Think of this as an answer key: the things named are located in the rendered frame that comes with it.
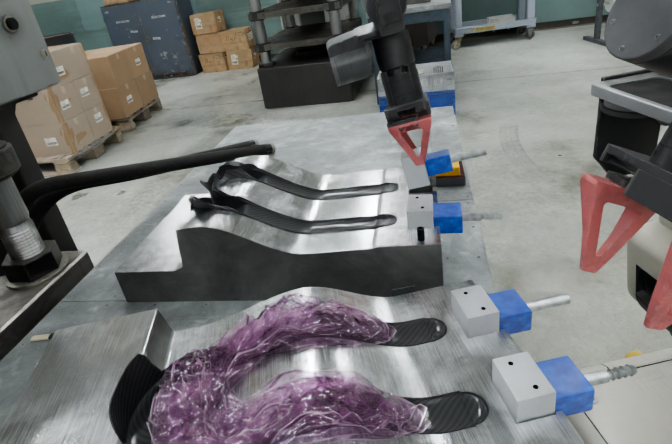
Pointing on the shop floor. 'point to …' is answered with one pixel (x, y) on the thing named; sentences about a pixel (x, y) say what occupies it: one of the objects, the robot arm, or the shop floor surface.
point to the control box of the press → (24, 85)
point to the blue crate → (430, 99)
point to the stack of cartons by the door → (223, 43)
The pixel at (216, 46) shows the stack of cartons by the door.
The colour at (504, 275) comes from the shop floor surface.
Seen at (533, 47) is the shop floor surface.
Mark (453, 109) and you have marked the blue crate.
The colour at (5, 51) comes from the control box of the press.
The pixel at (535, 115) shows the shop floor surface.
